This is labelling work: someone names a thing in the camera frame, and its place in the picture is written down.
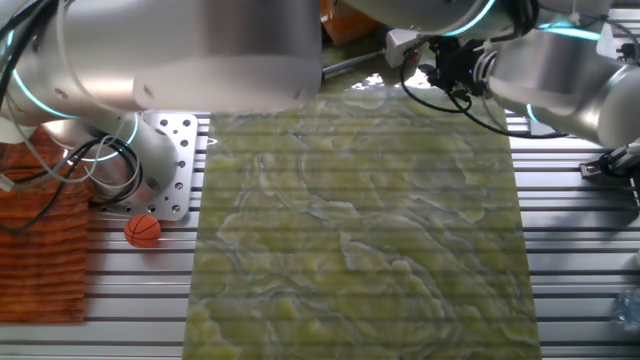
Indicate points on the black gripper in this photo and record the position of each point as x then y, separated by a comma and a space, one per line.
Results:
467, 67

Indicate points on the white button box red button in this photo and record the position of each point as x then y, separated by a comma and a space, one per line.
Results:
400, 45

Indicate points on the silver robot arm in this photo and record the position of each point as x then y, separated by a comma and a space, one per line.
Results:
200, 55

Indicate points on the printed paper sheet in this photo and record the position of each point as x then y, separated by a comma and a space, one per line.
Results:
607, 42

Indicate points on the green marble pattern mat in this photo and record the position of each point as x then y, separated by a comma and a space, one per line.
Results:
360, 225

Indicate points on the black clamp at right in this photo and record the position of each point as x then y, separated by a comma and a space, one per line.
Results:
610, 162

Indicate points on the clear plastic object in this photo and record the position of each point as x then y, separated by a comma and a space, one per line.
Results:
629, 309

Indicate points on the small orange basketball toy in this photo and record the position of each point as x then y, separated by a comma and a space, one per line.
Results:
142, 231

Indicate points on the brown wood pattern sheet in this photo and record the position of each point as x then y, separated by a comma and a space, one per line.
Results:
40, 270

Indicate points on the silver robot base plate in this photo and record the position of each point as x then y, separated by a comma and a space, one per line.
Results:
175, 165

